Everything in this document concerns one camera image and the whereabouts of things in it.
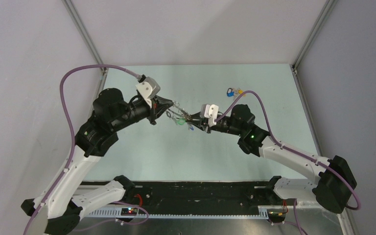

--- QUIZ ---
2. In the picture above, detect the grey perforated metal key ring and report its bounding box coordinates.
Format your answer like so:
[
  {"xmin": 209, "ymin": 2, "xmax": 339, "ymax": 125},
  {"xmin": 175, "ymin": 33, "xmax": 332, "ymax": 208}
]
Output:
[{"xmin": 165, "ymin": 101, "xmax": 195, "ymax": 132}]

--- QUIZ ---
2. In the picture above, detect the green key tag with key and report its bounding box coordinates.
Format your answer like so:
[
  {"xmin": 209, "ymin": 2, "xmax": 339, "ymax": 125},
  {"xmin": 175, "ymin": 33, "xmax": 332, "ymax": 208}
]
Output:
[{"xmin": 176, "ymin": 118, "xmax": 186, "ymax": 126}]

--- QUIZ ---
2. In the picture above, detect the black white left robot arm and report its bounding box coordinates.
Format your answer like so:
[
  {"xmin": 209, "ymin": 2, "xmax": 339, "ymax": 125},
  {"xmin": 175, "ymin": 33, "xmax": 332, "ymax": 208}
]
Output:
[{"xmin": 21, "ymin": 88, "xmax": 173, "ymax": 235}]

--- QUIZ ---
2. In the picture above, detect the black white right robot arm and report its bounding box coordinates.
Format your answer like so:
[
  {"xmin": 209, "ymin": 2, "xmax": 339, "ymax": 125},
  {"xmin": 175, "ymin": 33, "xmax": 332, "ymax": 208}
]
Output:
[{"xmin": 187, "ymin": 104, "xmax": 357, "ymax": 214}]

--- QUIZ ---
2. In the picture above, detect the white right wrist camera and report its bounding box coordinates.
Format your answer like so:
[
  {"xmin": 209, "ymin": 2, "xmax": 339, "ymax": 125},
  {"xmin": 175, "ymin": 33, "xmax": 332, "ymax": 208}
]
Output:
[{"xmin": 200, "ymin": 104, "xmax": 219, "ymax": 122}]

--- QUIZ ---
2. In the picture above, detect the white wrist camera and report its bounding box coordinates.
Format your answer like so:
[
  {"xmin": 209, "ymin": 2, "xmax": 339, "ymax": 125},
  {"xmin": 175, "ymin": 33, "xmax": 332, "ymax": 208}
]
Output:
[
  {"xmin": 200, "ymin": 104, "xmax": 219, "ymax": 122},
  {"xmin": 136, "ymin": 75, "xmax": 161, "ymax": 108}
]

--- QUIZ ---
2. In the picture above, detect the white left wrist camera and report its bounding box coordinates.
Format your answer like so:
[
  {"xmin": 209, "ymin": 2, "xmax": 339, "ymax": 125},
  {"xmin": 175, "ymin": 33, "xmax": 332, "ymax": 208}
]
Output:
[{"xmin": 136, "ymin": 75, "xmax": 161, "ymax": 108}]

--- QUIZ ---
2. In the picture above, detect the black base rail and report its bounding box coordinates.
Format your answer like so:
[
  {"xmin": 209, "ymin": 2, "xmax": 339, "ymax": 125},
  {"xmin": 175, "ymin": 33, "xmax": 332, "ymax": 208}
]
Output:
[{"xmin": 103, "ymin": 181, "xmax": 292, "ymax": 216}]

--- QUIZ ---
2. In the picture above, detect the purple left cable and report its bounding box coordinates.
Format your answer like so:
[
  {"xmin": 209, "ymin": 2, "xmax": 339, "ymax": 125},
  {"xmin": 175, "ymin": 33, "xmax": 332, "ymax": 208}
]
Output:
[{"xmin": 23, "ymin": 64, "xmax": 142, "ymax": 235}]

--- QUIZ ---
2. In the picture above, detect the purple cable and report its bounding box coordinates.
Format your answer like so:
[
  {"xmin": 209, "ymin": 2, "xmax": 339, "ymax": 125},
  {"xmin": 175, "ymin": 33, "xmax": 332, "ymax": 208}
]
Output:
[
  {"xmin": 23, "ymin": 64, "xmax": 142, "ymax": 235},
  {"xmin": 216, "ymin": 90, "xmax": 362, "ymax": 211}
]

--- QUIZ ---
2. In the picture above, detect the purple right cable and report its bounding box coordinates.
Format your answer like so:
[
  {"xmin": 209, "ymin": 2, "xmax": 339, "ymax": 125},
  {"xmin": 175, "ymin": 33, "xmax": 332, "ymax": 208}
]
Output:
[{"xmin": 216, "ymin": 90, "xmax": 362, "ymax": 211}]

